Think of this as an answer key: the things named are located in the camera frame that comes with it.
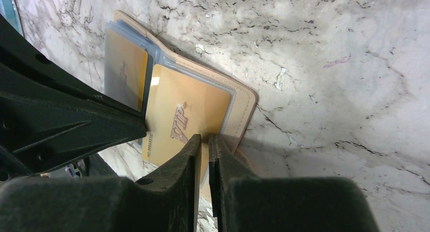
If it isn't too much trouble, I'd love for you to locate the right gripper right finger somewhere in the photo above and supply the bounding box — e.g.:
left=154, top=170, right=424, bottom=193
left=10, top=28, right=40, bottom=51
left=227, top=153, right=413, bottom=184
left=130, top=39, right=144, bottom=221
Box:
left=208, top=135, right=379, bottom=231

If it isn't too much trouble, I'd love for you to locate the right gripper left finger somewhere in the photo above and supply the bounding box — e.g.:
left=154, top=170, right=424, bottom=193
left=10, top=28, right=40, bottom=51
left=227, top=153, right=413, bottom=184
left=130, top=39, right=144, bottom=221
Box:
left=1, top=134, right=202, bottom=231

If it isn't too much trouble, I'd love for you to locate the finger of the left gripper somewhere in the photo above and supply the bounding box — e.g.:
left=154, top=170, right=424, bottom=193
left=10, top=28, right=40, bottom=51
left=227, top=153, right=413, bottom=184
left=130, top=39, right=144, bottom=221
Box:
left=1, top=18, right=147, bottom=177

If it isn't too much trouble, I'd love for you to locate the gold VIP card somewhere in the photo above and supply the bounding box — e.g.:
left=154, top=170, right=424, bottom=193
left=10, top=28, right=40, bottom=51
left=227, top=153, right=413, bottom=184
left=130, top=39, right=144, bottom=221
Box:
left=142, top=64, right=231, bottom=165

